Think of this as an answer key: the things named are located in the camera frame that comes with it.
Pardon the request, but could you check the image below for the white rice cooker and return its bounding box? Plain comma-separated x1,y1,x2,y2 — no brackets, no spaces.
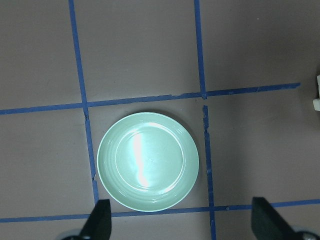
312,74,320,111

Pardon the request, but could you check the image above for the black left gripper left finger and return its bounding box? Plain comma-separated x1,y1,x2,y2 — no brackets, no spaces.
78,199,111,240

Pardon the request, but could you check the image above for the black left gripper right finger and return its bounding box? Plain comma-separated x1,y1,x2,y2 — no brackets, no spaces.
251,197,296,240

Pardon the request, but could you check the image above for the green plate near left arm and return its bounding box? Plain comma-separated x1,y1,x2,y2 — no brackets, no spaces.
97,112,200,212

